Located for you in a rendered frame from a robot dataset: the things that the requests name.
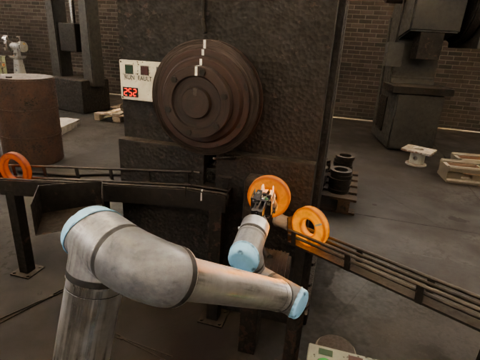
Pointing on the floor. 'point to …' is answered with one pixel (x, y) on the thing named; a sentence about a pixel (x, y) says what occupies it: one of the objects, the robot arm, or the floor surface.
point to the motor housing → (253, 319)
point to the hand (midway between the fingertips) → (269, 191)
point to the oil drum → (31, 118)
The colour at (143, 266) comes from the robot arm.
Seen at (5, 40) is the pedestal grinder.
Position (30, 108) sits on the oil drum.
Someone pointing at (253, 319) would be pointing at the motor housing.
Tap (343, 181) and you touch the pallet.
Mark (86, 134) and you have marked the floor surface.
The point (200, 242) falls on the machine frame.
